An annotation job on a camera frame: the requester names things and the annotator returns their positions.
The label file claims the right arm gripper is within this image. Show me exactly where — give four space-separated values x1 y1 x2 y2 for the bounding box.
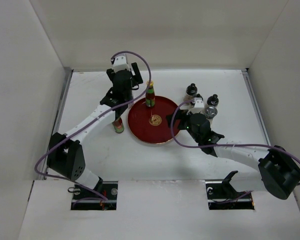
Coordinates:
166 108 201 143

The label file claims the brown spice grinder jar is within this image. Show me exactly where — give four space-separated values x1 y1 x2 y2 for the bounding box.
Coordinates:
184 83 198 101

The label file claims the red sauce bottle green label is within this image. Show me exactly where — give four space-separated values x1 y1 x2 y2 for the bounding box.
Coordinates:
145 81 156 108

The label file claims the silver top spice jar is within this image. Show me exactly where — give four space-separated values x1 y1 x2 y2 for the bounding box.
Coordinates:
204 105 218 124

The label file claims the black cap spice jar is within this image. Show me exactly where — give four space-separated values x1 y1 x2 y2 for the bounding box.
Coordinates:
206 94 219 107

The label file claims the white powder grinder jar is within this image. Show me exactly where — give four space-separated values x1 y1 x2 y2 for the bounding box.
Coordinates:
193 93 204 101

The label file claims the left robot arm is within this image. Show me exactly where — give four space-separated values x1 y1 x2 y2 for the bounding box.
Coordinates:
59 71 192 181

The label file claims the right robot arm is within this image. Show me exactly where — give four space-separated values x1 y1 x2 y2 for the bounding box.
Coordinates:
170 110 300 200

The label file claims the red round tray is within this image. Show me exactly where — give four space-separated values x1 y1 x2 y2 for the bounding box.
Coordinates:
127 96 177 145

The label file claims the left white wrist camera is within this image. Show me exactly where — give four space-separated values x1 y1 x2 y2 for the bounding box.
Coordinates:
111 53 130 73

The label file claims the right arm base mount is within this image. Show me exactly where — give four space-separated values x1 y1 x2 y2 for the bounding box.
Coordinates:
205 171 255 210

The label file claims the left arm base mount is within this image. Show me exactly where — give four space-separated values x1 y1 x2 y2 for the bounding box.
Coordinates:
67 181 119 211

